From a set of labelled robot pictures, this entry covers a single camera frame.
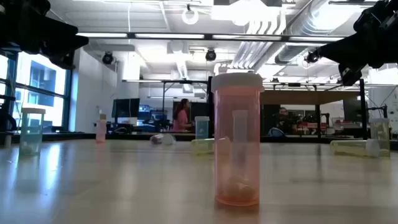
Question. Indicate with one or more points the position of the blue pill bottle red pills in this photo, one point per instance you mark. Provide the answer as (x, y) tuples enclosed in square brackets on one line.
[(156, 139)]

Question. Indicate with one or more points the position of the black metal rig frame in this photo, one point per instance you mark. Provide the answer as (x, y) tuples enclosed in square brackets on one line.
[(77, 136)]

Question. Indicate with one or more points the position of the small grey stub post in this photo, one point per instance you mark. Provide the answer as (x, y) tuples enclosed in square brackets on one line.
[(7, 140)]

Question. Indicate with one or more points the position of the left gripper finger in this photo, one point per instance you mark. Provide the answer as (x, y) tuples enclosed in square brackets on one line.
[(62, 35), (63, 57)]

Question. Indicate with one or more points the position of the large window blue frame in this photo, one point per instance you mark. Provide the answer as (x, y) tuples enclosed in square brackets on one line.
[(40, 77)]

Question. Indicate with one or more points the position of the black computer monitor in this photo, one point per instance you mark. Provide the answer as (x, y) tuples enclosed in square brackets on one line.
[(126, 107)]

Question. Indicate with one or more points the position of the silver ventilation duct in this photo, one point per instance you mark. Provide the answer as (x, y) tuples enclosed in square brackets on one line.
[(311, 18)]

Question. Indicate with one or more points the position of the person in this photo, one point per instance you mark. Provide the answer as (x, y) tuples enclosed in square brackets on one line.
[(182, 118), (281, 123)]

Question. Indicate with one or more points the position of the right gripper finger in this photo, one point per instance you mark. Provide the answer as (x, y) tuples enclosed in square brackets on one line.
[(351, 73), (345, 51)]

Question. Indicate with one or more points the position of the blue round object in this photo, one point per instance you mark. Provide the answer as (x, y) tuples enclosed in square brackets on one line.
[(275, 132)]

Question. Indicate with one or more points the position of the clear vial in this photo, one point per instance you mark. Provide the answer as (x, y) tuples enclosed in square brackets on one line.
[(31, 133)]

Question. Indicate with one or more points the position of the long linear ceiling light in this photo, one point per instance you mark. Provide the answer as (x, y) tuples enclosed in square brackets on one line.
[(169, 35)]

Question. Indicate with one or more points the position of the black ceiling spotlight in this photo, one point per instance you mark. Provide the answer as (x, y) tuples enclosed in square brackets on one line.
[(311, 57), (211, 55), (108, 58)]

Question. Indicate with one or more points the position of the blue pill bottle white pills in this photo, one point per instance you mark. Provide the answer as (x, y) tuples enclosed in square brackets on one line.
[(202, 129), (170, 139)]

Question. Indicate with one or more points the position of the white ceiling conduits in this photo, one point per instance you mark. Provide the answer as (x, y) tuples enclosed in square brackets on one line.
[(248, 53)]

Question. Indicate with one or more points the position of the black background workbench frame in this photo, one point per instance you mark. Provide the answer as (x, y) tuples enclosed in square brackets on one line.
[(174, 81)]

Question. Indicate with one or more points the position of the black office chair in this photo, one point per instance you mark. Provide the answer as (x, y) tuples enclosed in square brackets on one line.
[(6, 123)]

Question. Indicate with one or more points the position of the white whiteboard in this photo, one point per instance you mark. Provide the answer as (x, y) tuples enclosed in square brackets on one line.
[(382, 99)]

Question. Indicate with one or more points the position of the wooden shelf black metal frame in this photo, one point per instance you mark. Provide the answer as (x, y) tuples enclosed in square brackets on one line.
[(311, 97)]

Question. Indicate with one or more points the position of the small cardboard box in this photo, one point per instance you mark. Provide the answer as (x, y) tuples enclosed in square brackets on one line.
[(103, 117)]

